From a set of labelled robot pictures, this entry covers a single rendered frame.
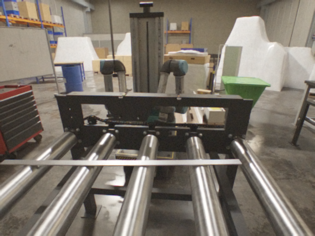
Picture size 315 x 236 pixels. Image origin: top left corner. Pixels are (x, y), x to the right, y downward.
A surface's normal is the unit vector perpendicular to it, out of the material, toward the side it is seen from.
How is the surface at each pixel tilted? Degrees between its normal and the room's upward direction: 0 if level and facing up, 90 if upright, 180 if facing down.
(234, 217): 0
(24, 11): 90
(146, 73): 90
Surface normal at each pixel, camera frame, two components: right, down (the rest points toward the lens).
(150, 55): -0.15, 0.38
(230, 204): 0.00, -0.92
